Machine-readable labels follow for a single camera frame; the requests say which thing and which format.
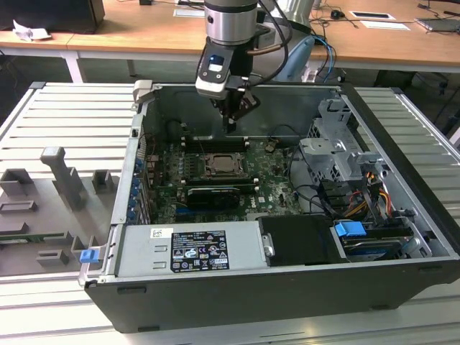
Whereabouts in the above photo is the blue plastic latch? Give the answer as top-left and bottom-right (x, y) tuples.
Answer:
(78, 248), (101, 266)

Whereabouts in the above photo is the black computer tower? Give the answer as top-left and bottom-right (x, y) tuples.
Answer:
(0, 0), (106, 36)

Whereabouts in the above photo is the wooden desk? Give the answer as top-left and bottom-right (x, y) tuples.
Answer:
(307, 0), (460, 75)
(66, 0), (208, 78)
(0, 29), (78, 84)

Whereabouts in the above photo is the grey parts rack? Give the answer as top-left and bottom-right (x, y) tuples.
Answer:
(0, 145), (122, 278)

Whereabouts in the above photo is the grey laptop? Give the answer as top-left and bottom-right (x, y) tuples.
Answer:
(415, 16), (460, 36)

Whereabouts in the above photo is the green RAM stick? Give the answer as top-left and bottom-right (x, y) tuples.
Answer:
(0, 232), (69, 245)

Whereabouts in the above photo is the grey case latch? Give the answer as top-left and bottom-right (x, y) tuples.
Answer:
(132, 79), (156, 106)

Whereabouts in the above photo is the copper coloured cable connector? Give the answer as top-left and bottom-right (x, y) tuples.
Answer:
(247, 42), (285, 57)

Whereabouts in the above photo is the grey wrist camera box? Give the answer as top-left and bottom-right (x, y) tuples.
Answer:
(257, 27), (278, 48)

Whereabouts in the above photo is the silver perforated drive cage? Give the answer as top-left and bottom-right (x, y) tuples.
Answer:
(297, 97), (391, 185)

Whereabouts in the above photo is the coloured power wire bundle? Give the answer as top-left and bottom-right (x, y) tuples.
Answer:
(344, 171), (395, 219)

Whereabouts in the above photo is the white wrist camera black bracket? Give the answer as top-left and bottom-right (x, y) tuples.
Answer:
(195, 45), (235, 100)

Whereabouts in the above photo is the black graphics card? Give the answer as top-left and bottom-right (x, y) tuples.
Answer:
(185, 185), (244, 212)

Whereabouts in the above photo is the crumpled white paper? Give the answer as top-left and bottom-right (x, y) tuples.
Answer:
(12, 19), (52, 43)

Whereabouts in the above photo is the black and grey PC case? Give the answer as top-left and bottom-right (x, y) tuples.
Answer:
(78, 79), (460, 335)

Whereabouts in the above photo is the desk cable port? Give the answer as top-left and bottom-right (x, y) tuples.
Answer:
(349, 10), (396, 21)
(173, 7), (208, 19)

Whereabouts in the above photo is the silver CPU green edge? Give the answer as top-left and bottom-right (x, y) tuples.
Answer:
(211, 155), (241, 173)

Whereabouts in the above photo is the thin metal locking lever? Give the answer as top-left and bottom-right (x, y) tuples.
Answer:
(195, 135), (208, 160)

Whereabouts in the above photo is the grey power supply unit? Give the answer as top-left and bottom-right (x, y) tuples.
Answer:
(115, 219), (271, 278)

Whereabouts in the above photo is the metal socket cover frame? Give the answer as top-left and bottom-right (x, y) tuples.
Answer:
(203, 152), (249, 180)

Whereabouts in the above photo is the green motherboard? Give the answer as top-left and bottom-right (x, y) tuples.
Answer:
(143, 135), (326, 223)

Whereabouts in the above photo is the hard disk in blue carrier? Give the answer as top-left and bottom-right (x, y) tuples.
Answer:
(332, 220), (407, 263)

